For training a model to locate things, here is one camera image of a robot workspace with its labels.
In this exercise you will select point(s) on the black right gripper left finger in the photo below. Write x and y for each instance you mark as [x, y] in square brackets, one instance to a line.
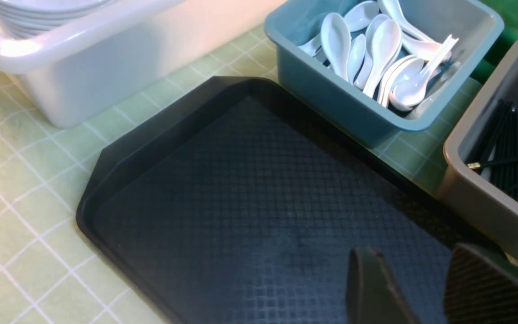
[373, 294]

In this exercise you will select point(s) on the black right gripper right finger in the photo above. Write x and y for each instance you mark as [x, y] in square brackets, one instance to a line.
[481, 287]

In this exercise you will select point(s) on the white ceramic spoon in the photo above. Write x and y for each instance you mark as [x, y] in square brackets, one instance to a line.
[410, 78]

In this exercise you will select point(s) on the brown plastic bin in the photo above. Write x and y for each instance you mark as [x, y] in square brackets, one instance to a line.
[467, 193]

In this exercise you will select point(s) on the black serving tray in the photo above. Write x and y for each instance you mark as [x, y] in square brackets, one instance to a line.
[239, 204]

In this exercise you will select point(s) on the teal plastic bin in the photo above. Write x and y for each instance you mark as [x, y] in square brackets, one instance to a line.
[476, 25]

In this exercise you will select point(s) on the pile of white spoons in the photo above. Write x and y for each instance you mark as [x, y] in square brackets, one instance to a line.
[364, 46]

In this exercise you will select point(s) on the green backdrop cloth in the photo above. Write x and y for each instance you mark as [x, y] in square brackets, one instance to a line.
[508, 10]

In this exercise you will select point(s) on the large white plastic tub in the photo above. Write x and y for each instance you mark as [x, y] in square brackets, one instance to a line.
[78, 70]

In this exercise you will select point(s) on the stack of white bowls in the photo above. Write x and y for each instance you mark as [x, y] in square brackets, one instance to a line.
[22, 19]

